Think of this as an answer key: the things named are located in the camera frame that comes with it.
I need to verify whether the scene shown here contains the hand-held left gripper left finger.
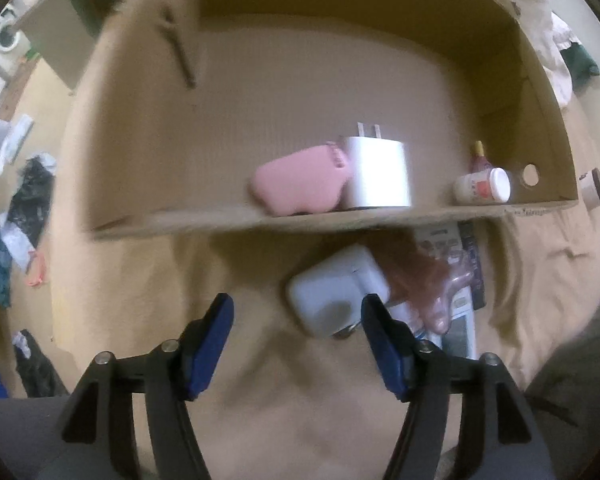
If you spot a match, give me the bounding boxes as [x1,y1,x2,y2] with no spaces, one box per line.
[57,292,235,480]

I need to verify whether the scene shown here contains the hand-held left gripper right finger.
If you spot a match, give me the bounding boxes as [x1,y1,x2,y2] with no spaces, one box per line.
[361,294,538,480]

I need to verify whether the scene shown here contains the white remote control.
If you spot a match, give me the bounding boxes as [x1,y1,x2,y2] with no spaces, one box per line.
[412,222,478,361]

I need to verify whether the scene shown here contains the translucent pink hair clip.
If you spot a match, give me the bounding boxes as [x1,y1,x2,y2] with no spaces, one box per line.
[375,240,473,336]

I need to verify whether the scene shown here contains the white earbud case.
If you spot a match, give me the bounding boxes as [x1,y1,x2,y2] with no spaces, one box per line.
[286,245,392,338]

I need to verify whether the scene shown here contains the black stick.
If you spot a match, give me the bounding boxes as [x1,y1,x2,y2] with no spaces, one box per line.
[457,220,487,311]

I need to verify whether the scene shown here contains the white charger plug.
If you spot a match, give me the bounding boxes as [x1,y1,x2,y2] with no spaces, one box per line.
[340,122,413,211]

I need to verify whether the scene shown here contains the white bottle red label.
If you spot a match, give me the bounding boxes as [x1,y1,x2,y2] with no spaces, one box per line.
[453,167,512,206]

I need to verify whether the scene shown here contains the pink pig-shaped toy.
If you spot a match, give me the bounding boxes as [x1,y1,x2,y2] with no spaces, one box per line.
[252,142,353,216]

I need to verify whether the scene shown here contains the small purple gold-capped bottle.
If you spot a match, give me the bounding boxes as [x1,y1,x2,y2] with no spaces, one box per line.
[471,141,496,176]

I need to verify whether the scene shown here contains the cardboard box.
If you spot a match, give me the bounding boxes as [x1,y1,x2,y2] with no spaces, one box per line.
[82,0,579,241]

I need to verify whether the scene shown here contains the dark crumpled bag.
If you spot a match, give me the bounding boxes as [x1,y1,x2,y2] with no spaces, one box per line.
[12,330,68,398]

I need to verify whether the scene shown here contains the small pink plastic item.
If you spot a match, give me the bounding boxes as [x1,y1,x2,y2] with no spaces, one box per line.
[26,250,48,288]

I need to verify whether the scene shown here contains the person's grey pants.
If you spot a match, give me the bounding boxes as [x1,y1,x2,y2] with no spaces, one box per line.
[0,305,600,480]

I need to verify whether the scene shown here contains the black plastic bag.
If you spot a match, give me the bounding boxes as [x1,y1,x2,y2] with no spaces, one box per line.
[5,155,58,261]

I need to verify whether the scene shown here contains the white jar brown lid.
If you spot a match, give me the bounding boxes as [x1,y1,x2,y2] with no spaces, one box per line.
[578,167,600,211]

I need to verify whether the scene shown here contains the white papers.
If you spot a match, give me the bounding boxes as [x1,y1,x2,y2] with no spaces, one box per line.
[0,114,35,186]

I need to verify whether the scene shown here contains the white nightstand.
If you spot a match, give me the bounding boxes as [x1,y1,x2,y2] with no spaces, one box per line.
[17,0,116,91]

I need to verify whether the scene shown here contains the dark green cushion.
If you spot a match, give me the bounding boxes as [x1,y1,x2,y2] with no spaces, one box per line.
[570,42,600,92]

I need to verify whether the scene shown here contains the white washing machine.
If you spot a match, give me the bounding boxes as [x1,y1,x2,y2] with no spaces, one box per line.
[0,2,28,78]

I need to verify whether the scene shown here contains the cream duvet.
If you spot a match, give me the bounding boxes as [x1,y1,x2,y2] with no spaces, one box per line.
[440,0,578,108]

